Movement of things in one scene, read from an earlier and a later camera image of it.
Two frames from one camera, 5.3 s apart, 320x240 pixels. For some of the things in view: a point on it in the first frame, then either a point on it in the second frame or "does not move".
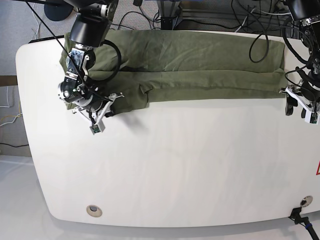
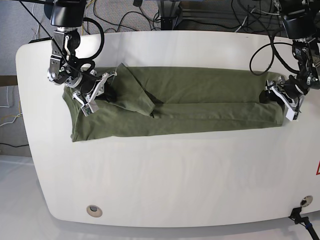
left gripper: x=310 y=100 → x=290 y=90
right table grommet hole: x=306 y=201 does not move
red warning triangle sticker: x=318 y=171 does not move
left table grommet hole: x=94 y=211 does not move
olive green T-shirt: x=167 y=63 → x=155 y=99
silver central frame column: x=171 y=14 does not move
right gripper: x=95 y=115 → x=92 y=87
